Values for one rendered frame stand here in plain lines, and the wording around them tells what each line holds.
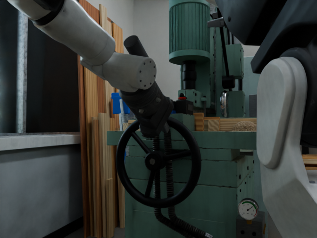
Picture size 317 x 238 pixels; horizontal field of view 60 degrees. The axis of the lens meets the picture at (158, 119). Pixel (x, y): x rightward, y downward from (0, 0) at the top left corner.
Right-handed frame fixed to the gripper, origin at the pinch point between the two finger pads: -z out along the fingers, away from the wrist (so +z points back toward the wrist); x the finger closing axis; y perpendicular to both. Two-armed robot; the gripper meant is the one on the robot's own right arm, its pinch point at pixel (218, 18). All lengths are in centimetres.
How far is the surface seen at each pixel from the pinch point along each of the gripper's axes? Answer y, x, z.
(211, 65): 22.2, -6.2, -7.1
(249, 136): 29.9, 34.3, 12.1
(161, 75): 116, -194, -124
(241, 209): 44, 53, 10
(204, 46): 9.6, 2.4, -6.6
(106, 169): 118, -27, -117
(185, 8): -5.3, -3.4, -13.0
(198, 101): 30.0, 11.1, -10.6
